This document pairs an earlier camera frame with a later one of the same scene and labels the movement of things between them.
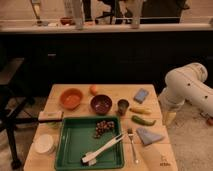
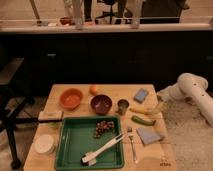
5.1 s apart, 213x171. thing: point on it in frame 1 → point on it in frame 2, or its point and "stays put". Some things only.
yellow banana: [139, 109] stays put
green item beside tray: [54, 124] stays put
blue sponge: [141, 95] stays put
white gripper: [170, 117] → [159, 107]
